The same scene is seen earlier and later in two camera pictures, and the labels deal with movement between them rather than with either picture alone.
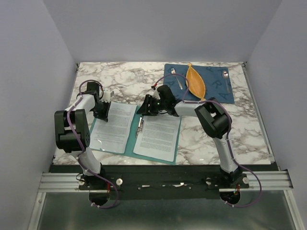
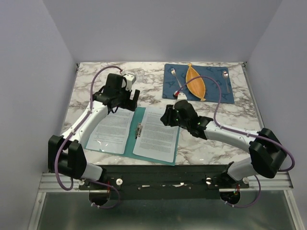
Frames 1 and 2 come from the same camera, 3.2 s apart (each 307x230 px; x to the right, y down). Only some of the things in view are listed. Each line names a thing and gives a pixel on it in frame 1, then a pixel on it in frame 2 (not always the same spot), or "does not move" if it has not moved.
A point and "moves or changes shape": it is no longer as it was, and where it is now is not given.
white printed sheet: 112,136 does not move
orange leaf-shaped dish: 196,85 does not move
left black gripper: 104,116 → 128,104
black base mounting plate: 163,181 does not move
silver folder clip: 141,122 moves or changes shape
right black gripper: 144,110 → 166,118
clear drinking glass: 139,73 does not move
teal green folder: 130,146 does not move
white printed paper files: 159,137 does not move
